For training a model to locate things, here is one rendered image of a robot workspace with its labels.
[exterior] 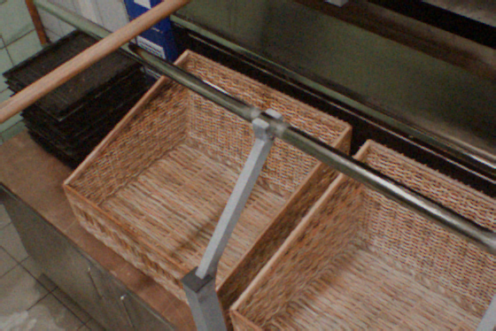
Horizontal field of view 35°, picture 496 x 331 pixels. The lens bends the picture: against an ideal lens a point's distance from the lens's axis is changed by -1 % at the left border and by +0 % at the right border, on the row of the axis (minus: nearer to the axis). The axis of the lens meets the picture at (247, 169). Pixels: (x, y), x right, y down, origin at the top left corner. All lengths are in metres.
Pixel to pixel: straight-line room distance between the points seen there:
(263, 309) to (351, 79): 0.53
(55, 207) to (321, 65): 0.85
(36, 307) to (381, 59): 1.56
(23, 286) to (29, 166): 0.63
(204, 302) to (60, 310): 1.34
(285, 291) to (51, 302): 1.18
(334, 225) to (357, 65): 0.36
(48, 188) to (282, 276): 0.81
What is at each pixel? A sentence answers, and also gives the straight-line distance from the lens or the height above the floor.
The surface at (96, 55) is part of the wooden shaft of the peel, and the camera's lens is 1.53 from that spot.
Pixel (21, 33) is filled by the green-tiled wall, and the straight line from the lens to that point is 2.95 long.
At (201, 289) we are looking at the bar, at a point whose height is 0.94.
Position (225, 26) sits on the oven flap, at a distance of 1.95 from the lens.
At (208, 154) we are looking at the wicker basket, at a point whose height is 0.59.
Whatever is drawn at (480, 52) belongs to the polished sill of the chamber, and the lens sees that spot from 1.47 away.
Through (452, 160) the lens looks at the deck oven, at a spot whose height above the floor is 0.86.
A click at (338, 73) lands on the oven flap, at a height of 0.98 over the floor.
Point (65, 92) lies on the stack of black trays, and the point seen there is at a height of 0.83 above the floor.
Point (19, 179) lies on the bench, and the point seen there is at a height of 0.58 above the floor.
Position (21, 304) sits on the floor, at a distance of 2.79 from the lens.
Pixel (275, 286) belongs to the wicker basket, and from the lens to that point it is 1.70.
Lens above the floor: 2.03
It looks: 43 degrees down
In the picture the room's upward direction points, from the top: 11 degrees counter-clockwise
